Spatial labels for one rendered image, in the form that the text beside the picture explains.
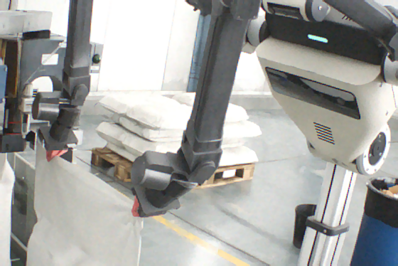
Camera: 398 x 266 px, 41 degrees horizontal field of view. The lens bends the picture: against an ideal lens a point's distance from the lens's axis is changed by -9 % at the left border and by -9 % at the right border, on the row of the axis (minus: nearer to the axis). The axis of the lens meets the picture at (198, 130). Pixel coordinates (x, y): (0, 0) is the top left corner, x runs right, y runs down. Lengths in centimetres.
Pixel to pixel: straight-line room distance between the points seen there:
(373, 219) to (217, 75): 242
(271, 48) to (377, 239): 201
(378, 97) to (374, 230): 204
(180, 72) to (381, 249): 479
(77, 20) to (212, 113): 47
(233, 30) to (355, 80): 45
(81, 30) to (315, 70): 56
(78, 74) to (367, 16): 72
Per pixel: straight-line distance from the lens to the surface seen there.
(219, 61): 95
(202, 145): 105
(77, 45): 137
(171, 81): 741
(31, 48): 160
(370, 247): 334
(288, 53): 145
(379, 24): 106
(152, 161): 108
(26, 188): 246
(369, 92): 130
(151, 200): 119
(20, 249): 241
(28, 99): 156
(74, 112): 143
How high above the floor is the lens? 150
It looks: 13 degrees down
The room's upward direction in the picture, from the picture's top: 9 degrees clockwise
